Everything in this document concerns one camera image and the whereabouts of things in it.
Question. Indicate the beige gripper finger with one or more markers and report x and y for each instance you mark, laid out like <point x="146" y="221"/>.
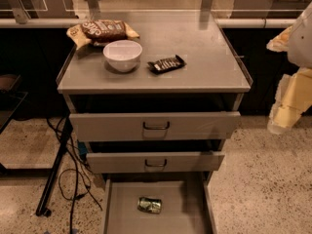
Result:
<point x="292" y="99"/>
<point x="280" y="43"/>

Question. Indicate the green soda can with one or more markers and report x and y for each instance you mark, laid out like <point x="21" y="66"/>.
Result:
<point x="149" y="205"/>

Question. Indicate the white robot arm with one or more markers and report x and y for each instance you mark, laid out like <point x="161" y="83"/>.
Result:
<point x="300" y="41"/>

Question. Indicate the grey top drawer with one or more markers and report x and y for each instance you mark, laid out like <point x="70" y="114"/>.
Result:
<point x="154" y="126"/>

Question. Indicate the grey metal drawer cabinet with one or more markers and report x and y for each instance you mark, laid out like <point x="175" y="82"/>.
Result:
<point x="212" y="80"/>

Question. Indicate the grey open bottom drawer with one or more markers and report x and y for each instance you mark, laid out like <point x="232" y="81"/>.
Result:
<point x="185" y="208"/>

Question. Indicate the grey middle drawer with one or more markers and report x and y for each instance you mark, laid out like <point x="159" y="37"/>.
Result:
<point x="154" y="162"/>

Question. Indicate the black candy bar wrapper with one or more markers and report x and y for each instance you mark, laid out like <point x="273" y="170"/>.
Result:
<point x="165" y="65"/>

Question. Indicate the white ceramic bowl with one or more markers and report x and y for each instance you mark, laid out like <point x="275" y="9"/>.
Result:
<point x="123" y="55"/>

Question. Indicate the brown chip bag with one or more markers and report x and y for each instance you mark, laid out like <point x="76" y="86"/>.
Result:
<point x="100" y="32"/>

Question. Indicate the black side table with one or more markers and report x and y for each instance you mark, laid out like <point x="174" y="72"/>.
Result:
<point x="30" y="148"/>

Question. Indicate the white horizontal rail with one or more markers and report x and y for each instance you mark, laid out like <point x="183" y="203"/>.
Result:
<point x="223" y="23"/>

